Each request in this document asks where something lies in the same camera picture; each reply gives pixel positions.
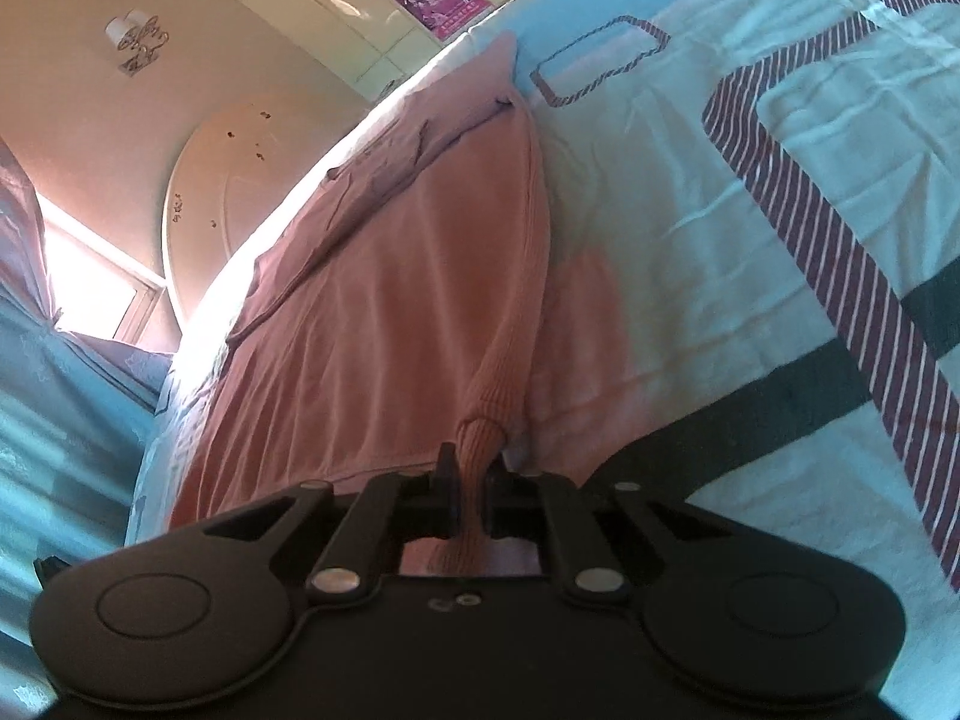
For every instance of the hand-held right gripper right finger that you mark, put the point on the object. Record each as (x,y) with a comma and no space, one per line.
(496,499)

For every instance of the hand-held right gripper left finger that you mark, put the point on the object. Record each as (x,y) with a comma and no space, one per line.
(448,495)

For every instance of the pink long-sleeved sweater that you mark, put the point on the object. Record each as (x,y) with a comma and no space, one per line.
(360,315)

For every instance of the cream rounded headboard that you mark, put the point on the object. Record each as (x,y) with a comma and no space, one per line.
(240,187)

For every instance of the blue patterned bed sheet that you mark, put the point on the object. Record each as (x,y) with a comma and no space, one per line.
(750,202)

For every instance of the blue curtain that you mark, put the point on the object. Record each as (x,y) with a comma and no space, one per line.
(60,427)

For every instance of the window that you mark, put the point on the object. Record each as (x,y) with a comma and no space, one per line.
(82,277)

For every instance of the wall lamp with white shades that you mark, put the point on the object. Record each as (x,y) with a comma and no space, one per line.
(139,41)

